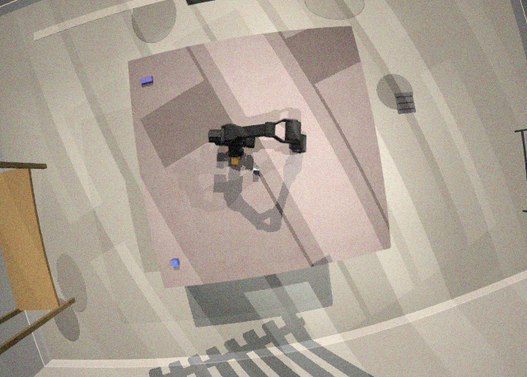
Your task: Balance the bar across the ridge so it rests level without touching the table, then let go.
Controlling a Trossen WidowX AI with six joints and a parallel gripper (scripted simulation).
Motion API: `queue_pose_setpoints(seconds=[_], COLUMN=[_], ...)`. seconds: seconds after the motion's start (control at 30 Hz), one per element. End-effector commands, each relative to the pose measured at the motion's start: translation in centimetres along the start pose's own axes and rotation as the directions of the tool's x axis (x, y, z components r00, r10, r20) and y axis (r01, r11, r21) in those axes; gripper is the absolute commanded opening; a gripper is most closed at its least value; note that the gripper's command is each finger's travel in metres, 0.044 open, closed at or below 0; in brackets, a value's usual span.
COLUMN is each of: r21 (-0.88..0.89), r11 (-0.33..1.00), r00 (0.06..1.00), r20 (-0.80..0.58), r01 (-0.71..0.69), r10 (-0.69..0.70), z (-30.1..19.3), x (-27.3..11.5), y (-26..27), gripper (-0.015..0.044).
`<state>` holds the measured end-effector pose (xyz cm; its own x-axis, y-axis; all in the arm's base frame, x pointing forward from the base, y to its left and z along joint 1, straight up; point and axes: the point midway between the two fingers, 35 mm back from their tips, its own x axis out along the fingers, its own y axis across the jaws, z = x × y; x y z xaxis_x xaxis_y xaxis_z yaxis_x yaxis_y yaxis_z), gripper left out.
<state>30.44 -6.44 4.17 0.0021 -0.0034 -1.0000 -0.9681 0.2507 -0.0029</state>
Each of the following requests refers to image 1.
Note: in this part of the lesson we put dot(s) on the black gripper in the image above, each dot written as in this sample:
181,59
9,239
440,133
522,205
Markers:
248,142

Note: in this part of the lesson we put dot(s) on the small purple block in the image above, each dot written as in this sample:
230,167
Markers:
146,80

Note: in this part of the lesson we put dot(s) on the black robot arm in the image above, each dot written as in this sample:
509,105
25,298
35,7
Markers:
231,133

